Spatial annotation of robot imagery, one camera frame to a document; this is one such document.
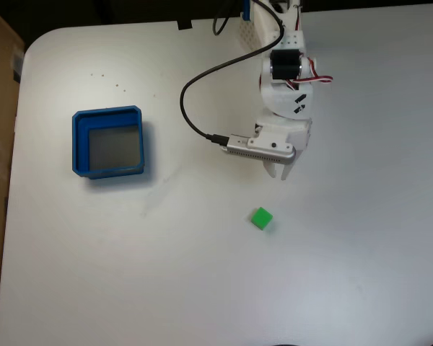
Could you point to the green cube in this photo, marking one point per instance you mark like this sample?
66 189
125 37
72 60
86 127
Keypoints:
261 218

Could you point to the blue square box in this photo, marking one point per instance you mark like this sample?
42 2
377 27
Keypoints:
80 144

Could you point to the blue table clamp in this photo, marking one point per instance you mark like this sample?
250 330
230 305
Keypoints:
245 14

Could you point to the black tape piece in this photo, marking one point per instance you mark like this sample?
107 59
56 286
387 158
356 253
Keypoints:
184 25

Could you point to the silver bar camera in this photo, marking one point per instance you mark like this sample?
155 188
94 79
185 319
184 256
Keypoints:
252 153

